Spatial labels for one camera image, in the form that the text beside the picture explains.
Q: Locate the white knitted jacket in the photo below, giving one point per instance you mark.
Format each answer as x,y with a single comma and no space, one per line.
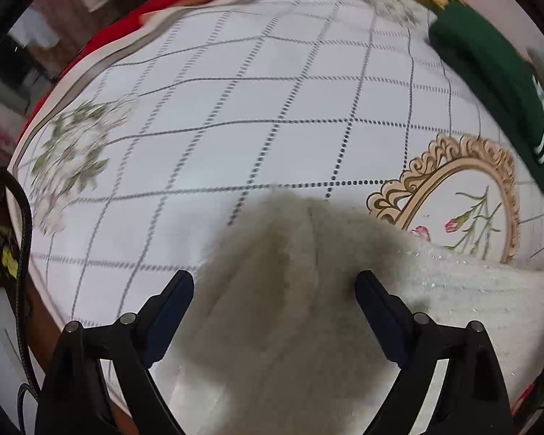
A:
326,308

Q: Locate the red floral blanket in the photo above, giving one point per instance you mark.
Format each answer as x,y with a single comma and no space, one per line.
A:
118,25

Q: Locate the white grid printed cloth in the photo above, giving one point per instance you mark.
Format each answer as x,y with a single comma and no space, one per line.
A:
254,99

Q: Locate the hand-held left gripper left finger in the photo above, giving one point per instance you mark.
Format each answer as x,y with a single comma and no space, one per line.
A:
171,310

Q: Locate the green pants with white stripes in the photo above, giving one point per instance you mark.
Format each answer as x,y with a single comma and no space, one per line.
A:
485,68

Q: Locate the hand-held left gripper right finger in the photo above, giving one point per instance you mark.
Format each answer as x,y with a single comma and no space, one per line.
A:
381,312

